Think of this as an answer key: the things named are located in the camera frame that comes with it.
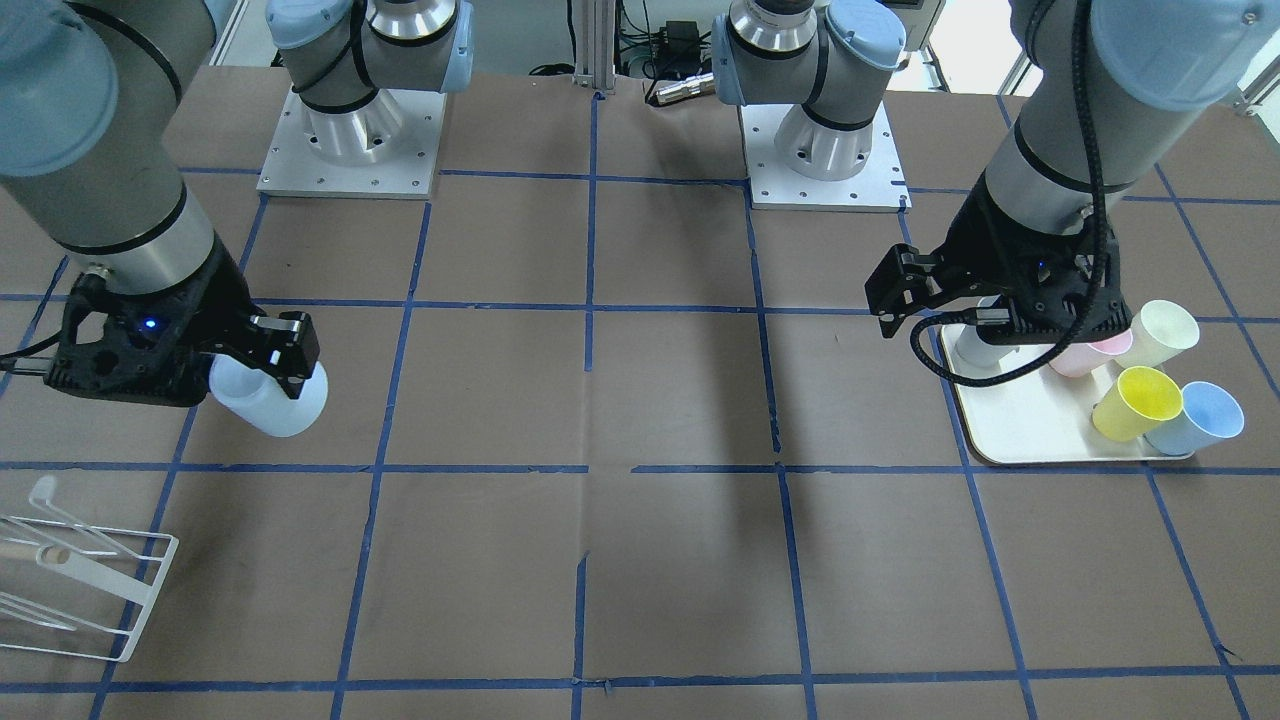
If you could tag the cream plastic cup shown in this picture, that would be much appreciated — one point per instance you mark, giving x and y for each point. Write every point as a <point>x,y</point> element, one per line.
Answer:
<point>1160,330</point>

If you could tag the light blue plastic cup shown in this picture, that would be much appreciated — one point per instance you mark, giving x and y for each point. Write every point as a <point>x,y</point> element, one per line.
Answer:
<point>256,397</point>

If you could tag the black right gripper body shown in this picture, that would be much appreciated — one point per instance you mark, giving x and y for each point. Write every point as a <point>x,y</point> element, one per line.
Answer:
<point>212,309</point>

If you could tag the cream plastic tray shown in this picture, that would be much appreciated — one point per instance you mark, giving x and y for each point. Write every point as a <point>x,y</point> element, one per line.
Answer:
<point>1043,417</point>

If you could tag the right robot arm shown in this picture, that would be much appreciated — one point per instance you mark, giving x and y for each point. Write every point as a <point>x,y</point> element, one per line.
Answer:
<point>89,88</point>

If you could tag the grey plastic cup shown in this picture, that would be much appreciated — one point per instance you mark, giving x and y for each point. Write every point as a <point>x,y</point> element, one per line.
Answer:
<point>976,352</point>

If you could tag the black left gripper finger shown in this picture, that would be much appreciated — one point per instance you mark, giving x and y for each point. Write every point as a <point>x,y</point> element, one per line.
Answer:
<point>907,281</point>

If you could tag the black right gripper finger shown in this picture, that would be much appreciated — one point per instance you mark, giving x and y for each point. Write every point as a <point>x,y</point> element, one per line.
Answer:
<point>285,347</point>

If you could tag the pink plastic cup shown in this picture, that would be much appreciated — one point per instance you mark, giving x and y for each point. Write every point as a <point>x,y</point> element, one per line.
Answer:
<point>1083,358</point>

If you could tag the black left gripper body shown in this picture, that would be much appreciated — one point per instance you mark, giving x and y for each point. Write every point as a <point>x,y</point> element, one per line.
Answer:
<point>972,252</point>

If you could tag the silver cylindrical connector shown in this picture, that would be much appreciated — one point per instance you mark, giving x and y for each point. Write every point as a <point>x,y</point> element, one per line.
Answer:
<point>682,90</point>

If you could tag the white wire cup rack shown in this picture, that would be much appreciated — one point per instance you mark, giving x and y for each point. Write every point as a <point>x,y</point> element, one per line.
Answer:
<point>76,589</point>

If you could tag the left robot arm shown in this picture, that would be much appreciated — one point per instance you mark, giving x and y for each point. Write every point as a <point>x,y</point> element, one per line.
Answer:
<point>1121,82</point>

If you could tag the black power adapter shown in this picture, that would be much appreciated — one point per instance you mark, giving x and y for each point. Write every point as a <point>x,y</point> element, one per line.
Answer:
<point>679,36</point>

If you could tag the aluminium frame post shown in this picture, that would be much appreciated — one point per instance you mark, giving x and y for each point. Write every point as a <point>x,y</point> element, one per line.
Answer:
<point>594,25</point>

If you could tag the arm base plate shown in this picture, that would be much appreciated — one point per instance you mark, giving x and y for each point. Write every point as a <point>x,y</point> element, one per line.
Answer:
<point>386,150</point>
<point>795,164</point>

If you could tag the yellow plastic cup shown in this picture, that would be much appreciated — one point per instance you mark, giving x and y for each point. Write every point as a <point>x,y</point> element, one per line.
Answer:
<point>1141,399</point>

